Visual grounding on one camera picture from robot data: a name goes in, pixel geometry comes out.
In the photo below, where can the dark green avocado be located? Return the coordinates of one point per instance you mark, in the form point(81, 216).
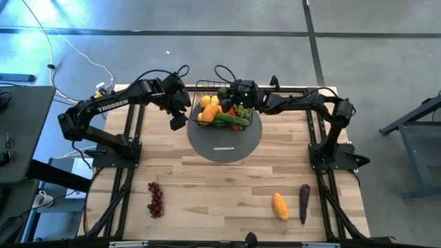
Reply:
point(222, 93)

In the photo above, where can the silver frame bracket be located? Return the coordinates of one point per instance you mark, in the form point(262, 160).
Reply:
point(320, 245)
point(128, 244)

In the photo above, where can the purple eggplant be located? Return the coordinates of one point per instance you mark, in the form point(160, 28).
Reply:
point(304, 201)

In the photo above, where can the flat black bar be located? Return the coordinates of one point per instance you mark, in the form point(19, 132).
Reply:
point(17, 77)

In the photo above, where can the white mug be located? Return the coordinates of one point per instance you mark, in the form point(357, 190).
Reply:
point(44, 199)

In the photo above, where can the white paper sheet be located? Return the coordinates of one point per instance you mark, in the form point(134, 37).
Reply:
point(82, 170)

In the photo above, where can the round grey woven mat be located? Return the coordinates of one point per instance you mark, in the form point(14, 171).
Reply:
point(224, 141)

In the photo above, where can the yellow orange mango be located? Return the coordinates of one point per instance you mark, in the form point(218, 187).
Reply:
point(210, 113)

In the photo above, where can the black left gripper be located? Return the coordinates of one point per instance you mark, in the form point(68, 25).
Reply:
point(174, 93)

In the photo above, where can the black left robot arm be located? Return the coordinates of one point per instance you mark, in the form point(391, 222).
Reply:
point(110, 105)

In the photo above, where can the green cucumber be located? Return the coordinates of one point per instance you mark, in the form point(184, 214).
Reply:
point(234, 120)

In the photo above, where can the dark red grapes bunch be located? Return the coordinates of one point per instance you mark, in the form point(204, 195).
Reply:
point(155, 201)

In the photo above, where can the black round object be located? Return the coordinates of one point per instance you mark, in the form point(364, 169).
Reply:
point(251, 240)

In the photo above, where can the green grapes bunch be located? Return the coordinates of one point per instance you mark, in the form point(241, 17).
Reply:
point(243, 111)

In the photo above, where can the black aluminium table frame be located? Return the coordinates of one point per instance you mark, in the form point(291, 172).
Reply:
point(293, 90)

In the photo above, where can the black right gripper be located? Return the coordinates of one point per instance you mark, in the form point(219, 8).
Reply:
point(249, 98)

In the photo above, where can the grey metal table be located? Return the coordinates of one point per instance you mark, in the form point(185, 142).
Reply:
point(423, 155)

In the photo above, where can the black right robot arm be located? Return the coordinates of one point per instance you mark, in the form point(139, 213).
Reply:
point(303, 101)

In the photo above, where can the dark grey desk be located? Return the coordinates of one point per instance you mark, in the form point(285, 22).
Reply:
point(24, 137)

